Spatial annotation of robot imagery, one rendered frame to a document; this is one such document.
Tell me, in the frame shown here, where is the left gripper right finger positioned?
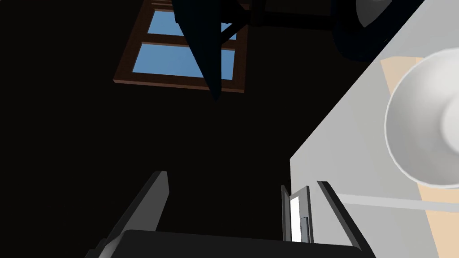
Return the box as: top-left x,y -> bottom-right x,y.
317,181 -> 372,249

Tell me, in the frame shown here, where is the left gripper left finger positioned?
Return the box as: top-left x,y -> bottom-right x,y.
97,171 -> 170,249

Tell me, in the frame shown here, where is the grey framed white door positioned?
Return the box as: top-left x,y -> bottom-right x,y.
281,185 -> 315,244

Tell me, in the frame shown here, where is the beige flat board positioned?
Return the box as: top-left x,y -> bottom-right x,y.
380,55 -> 459,258

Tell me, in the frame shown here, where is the white bowl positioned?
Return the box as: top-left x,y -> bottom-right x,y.
383,48 -> 459,189

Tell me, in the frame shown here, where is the brown framed window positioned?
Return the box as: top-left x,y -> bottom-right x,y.
113,0 -> 249,94

